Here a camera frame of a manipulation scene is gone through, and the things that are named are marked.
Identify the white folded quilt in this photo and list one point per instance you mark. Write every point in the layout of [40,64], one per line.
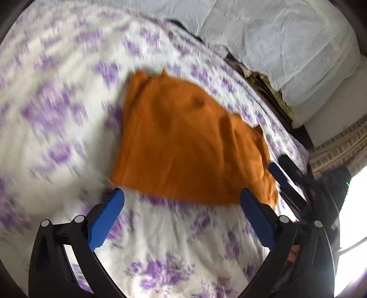
[324,106]

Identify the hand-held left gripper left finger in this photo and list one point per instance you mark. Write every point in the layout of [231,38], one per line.
[106,220]

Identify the brick pattern curtain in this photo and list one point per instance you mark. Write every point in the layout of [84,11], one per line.
[338,149]

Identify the purple floral bed sheet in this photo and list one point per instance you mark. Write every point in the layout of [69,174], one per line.
[71,71]

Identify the white lace cloth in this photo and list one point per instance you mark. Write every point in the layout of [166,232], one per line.
[272,37]

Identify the orange knitted sweater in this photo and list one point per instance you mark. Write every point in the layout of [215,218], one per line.
[186,137]

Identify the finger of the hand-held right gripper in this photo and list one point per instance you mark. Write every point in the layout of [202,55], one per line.
[279,177]
[289,166]

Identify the window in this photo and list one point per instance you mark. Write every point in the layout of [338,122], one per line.
[354,223]

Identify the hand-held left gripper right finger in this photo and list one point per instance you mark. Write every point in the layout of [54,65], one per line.
[258,220]

